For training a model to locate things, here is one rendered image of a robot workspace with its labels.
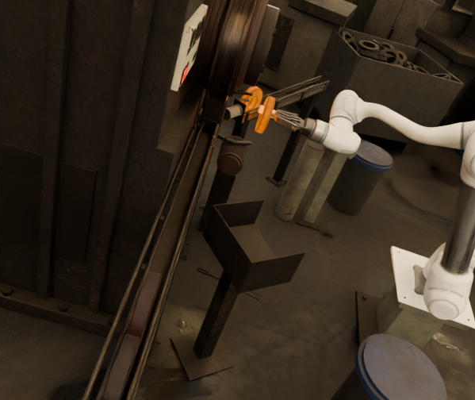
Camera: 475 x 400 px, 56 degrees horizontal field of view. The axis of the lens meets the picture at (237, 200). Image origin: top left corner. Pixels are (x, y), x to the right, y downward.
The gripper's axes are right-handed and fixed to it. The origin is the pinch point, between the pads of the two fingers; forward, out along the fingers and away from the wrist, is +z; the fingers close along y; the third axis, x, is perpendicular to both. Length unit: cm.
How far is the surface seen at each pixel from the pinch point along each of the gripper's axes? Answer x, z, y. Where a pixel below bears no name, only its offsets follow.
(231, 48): 28.7, 21.6, -33.0
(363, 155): -37, -75, 79
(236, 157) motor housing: -32.5, 3.2, 12.9
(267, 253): -24, -13, -57
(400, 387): -38, -67, -83
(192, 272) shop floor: -85, 4, -17
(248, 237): -24, -6, -53
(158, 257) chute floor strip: -25, 21, -75
